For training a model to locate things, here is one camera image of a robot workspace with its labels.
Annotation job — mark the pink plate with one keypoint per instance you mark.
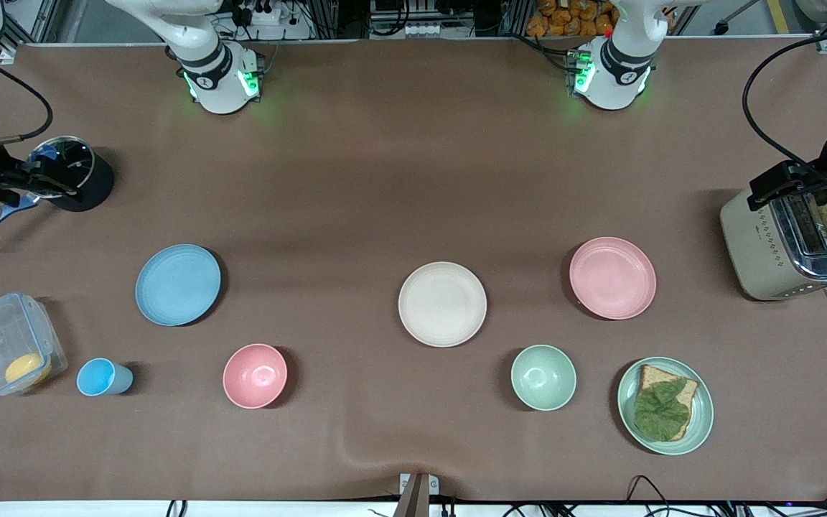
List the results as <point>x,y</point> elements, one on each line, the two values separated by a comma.
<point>612,278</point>

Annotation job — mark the beige plate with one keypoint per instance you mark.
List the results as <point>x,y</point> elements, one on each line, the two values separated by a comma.
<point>442,304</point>

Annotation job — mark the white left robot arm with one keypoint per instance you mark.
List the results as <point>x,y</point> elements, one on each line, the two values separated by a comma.
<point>618,72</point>

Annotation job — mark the pink bowl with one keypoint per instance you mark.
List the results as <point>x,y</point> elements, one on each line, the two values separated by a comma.
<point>255,376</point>

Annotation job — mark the beige chrome toaster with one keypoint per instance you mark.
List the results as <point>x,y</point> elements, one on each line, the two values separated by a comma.
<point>758,251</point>

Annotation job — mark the brown bread slice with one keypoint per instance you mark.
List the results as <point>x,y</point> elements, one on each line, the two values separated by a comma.
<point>649,377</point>

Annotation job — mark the green lettuce leaf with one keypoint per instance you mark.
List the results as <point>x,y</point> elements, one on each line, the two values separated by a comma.
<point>661,413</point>

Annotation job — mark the yellow round food piece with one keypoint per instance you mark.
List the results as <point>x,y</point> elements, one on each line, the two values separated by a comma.
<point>27,370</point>

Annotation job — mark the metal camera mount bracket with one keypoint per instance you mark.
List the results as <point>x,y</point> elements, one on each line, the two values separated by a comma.
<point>417,495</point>

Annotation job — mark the white power strip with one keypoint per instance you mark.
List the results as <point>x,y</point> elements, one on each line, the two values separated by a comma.
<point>263,14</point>

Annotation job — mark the blue plate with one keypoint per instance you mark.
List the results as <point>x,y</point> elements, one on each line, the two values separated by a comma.
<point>178,285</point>

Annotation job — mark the green plate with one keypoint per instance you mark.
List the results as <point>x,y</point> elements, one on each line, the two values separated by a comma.
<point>701,420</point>

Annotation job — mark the green bowl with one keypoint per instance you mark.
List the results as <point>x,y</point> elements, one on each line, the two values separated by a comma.
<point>543,378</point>

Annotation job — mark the bag of orange buns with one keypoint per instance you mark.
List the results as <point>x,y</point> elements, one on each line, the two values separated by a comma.
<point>571,18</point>

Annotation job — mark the glass lid with blue knob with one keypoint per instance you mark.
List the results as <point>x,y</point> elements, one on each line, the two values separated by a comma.
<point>72,154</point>

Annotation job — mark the brown table mat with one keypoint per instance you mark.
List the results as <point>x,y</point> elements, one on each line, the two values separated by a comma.
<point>385,179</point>

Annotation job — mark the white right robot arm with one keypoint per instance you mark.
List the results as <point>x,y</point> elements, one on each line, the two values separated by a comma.
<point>216,79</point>

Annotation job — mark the blue cup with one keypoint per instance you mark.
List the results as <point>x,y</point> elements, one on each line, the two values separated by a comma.
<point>101,378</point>

